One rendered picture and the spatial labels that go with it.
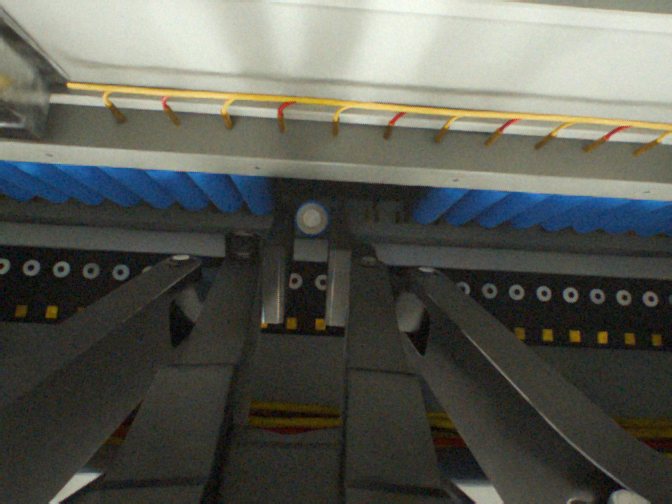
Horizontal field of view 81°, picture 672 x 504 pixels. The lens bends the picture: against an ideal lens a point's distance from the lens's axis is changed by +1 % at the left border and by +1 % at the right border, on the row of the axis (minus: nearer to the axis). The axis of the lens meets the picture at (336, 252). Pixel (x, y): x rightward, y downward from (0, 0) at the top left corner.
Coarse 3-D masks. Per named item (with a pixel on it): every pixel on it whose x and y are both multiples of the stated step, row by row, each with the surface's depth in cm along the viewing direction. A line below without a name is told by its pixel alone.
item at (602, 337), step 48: (0, 288) 27; (48, 288) 27; (96, 288) 28; (480, 288) 29; (528, 288) 29; (576, 288) 29; (624, 288) 30; (336, 336) 28; (528, 336) 28; (576, 336) 28; (624, 336) 29
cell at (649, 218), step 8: (664, 208) 21; (640, 216) 22; (648, 216) 22; (656, 216) 22; (664, 216) 21; (616, 224) 24; (624, 224) 24; (632, 224) 23; (640, 224) 23; (648, 224) 23; (608, 232) 25; (616, 232) 25; (624, 232) 25
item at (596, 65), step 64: (0, 0) 11; (64, 0) 11; (128, 0) 11; (192, 0) 11; (256, 0) 11; (320, 0) 11; (384, 0) 10; (448, 0) 10; (512, 0) 10; (576, 0) 11; (640, 0) 11; (64, 64) 14; (128, 64) 14; (192, 64) 13; (256, 64) 13; (320, 64) 13; (384, 64) 13; (448, 64) 13; (512, 64) 13; (576, 64) 13; (640, 64) 12; (320, 256) 28; (384, 256) 29; (448, 256) 29; (512, 256) 29; (576, 256) 29
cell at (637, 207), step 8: (640, 200) 20; (648, 200) 19; (656, 200) 19; (616, 208) 21; (624, 208) 21; (632, 208) 21; (640, 208) 20; (648, 208) 20; (656, 208) 20; (600, 216) 23; (608, 216) 22; (616, 216) 22; (624, 216) 21; (632, 216) 21; (576, 224) 25; (584, 224) 24; (592, 224) 24; (600, 224) 23; (608, 224) 23; (584, 232) 25
